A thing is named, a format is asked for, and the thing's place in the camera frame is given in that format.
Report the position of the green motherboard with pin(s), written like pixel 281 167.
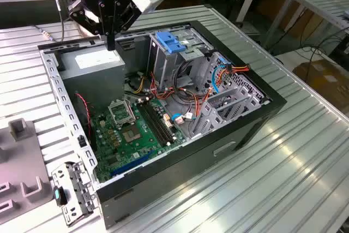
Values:
pixel 136 148

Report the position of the large cardboard box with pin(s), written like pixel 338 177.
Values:
pixel 324 80

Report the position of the grey metal disk bay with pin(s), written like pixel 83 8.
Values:
pixel 210 118

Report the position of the blue expansion slot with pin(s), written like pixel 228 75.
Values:
pixel 131 165

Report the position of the metal slot bracket holder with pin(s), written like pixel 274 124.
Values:
pixel 79 186

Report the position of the blue plastic cage latch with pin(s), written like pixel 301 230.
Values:
pixel 170 43

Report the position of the grey parts rack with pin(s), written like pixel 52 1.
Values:
pixel 24 159

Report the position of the black RAM slot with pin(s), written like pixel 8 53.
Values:
pixel 154 125
pixel 162 121

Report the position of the grey metal drive cage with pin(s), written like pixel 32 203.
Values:
pixel 166 66

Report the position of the metal slat side table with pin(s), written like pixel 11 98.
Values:
pixel 319 1

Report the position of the grey power supply unit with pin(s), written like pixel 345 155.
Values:
pixel 92 80

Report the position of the black open PC case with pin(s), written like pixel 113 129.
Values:
pixel 177 173

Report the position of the CPU socket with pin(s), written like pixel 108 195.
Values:
pixel 132 134

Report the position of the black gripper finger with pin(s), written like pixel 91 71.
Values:
pixel 129 17
pixel 111 39

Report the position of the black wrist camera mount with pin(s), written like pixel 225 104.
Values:
pixel 81 20

